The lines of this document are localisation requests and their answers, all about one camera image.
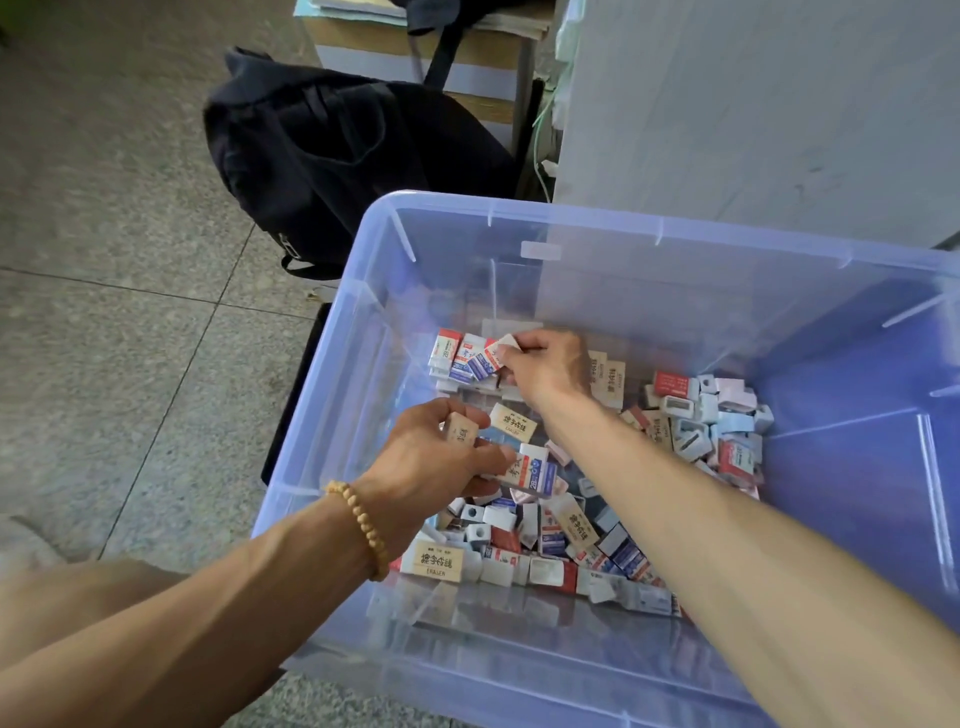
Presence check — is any person's left leg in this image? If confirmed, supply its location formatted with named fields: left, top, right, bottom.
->
left=0, top=555, right=189, bottom=677

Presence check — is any white cabinet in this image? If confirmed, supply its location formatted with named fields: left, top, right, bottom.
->
left=552, top=0, right=960, bottom=249

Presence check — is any beaded wooden bracelet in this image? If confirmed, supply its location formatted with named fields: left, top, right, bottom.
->
left=324, top=480, right=392, bottom=584

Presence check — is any person's left forearm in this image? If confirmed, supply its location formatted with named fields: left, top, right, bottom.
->
left=0, top=502, right=392, bottom=728

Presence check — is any person's right forearm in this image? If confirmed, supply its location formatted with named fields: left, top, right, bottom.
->
left=540, top=390, right=960, bottom=728

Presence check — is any person's right hand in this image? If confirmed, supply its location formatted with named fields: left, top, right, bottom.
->
left=498, top=327, right=594, bottom=422

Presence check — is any person's left hand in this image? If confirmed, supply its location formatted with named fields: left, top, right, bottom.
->
left=352, top=393, right=512, bottom=549

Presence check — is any tan label eraser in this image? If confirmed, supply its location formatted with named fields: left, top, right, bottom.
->
left=444, top=412, right=482, bottom=449

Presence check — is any pile of boxed erasers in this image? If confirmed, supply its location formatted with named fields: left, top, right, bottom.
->
left=393, top=352, right=779, bottom=620

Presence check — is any green cable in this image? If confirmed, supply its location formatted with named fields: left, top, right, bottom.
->
left=525, top=67, right=560, bottom=204

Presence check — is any cardboard box with papers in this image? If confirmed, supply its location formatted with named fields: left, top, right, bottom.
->
left=307, top=22, right=534, bottom=152

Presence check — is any stack of paper sheets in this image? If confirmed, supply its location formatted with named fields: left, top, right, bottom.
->
left=292, top=0, right=557, bottom=39

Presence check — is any black backpack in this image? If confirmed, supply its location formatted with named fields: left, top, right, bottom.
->
left=202, top=48, right=527, bottom=284

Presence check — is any clear plastic storage bin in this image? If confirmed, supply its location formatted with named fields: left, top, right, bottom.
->
left=252, top=190, right=960, bottom=728

